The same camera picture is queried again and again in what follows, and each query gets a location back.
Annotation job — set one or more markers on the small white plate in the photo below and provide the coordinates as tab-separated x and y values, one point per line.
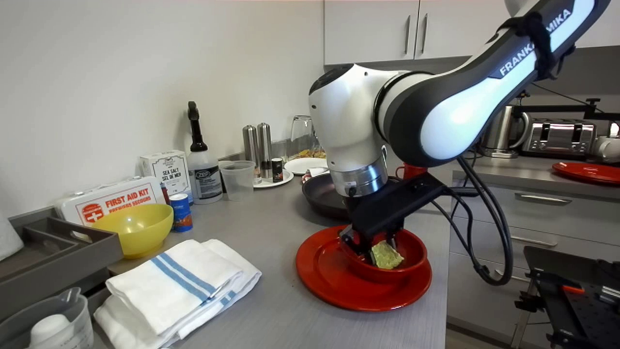
273	184

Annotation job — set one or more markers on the steel toaster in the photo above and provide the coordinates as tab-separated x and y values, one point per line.
558	137

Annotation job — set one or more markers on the grey tray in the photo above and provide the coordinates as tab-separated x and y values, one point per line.
58	252

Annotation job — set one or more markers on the white spray bottle black nozzle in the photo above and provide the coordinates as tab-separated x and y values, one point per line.
205	174

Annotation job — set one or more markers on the grey counter cabinet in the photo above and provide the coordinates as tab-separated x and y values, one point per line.
581	219

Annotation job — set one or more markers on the yellow bowl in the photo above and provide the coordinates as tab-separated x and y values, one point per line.
132	229

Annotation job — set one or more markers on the small white carton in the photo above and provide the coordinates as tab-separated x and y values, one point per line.
165	170

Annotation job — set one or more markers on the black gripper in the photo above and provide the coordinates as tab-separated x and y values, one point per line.
370	232

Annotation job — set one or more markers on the black base board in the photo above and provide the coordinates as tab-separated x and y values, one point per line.
581	316

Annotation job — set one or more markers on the black frying pan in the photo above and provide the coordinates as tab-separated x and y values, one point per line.
320	194

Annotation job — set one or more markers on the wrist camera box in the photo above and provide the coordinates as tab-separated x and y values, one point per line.
393	203

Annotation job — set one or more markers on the black boom rod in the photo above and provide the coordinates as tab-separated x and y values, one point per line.
581	108

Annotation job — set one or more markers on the white towel blue stripe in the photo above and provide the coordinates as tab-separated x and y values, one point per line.
174	291

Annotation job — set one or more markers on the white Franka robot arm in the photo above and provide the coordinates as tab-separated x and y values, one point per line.
451	108

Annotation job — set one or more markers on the upturned clear wine glass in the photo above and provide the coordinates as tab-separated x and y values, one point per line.
298	136

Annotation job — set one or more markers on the large white plate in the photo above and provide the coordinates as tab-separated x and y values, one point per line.
302	165

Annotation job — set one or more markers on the small dark spice jar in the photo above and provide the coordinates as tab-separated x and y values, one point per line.
277	170

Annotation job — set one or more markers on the white wall cabinet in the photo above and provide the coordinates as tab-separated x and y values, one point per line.
368	29

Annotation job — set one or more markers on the yellow sponge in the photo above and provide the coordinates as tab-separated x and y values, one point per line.
386	256

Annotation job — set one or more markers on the orange black clamp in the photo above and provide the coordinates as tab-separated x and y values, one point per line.
572	291

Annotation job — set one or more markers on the steel kettle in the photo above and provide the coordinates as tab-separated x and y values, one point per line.
513	132

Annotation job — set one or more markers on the red plate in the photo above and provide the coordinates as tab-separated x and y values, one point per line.
587	172
322	271

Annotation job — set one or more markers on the blue can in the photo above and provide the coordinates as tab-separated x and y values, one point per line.
180	213

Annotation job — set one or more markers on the red cup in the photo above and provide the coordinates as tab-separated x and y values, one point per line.
409	170

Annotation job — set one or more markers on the steel shaker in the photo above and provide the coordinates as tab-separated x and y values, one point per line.
248	141
264	147

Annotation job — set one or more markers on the white first aid kit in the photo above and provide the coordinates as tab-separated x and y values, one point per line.
109	200

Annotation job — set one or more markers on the clear plastic jug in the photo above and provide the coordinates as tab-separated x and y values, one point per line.
45	322

